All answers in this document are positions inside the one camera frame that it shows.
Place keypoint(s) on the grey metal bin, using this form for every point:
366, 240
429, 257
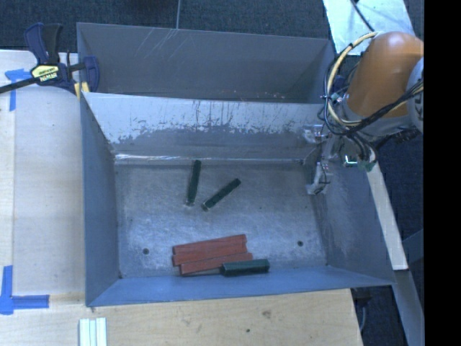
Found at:
223, 225

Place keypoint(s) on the red-brown flat block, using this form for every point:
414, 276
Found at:
209, 254
210, 243
205, 266

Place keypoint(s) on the pale wood flat board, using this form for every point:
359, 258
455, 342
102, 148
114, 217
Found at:
48, 193

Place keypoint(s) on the dark green flat block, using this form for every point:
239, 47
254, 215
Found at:
221, 194
193, 182
245, 267

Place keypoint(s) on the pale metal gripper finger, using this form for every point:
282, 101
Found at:
312, 132
318, 178

